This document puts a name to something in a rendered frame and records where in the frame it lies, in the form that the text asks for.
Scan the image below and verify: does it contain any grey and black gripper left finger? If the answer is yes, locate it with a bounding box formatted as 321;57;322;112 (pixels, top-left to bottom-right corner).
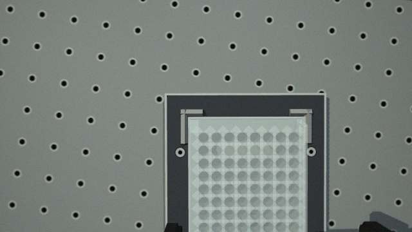
164;223;182;232

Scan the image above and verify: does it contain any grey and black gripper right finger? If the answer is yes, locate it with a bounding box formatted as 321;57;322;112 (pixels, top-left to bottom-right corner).
359;221;392;232

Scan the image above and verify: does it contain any white well plate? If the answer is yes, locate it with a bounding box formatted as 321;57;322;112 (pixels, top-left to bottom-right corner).
188;117;308;232

